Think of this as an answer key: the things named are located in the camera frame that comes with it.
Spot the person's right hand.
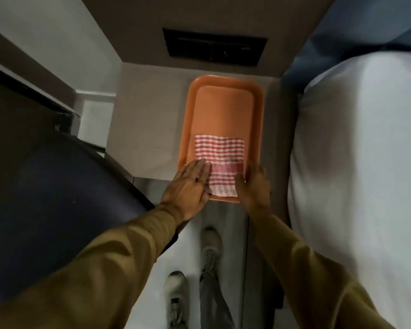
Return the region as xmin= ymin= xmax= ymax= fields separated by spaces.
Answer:
xmin=234 ymin=162 xmax=271 ymax=216

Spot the person's left hand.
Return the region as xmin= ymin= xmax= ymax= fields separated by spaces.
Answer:
xmin=160 ymin=159 xmax=211 ymax=225

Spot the red white checkered cloth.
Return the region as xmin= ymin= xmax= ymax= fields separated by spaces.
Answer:
xmin=194 ymin=134 xmax=246 ymax=197

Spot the orange plastic tray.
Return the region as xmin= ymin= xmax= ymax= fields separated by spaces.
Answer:
xmin=177 ymin=74 xmax=265 ymax=204

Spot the dark chair with metal legs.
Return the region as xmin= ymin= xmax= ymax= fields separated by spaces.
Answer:
xmin=0 ymin=130 xmax=179 ymax=305

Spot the person's left forearm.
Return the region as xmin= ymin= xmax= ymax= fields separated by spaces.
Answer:
xmin=0 ymin=205 xmax=179 ymax=329

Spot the person's right forearm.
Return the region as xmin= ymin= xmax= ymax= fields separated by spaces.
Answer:
xmin=248 ymin=212 xmax=388 ymax=329

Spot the person's right beige sneaker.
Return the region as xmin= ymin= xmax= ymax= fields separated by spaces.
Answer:
xmin=201 ymin=226 xmax=224 ymax=275

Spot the person's beige sneaker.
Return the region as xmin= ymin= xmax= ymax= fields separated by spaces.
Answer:
xmin=164 ymin=271 xmax=190 ymax=329
xmin=201 ymin=226 xmax=224 ymax=275

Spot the person's left beige sneaker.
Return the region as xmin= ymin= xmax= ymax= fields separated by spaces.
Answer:
xmin=164 ymin=271 xmax=190 ymax=329

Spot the person's right grey trouser leg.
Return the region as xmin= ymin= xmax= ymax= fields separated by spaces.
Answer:
xmin=199 ymin=270 xmax=235 ymax=329

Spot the white bed mattress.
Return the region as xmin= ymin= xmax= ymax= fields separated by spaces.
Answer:
xmin=287 ymin=51 xmax=411 ymax=329

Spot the blue padded headboard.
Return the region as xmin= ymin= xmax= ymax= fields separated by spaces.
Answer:
xmin=282 ymin=0 xmax=411 ymax=96

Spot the dark brown desk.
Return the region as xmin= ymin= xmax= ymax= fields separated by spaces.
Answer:
xmin=0 ymin=61 xmax=81 ymax=216

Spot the black wall switch panel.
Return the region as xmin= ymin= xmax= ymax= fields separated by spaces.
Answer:
xmin=162 ymin=27 xmax=269 ymax=68

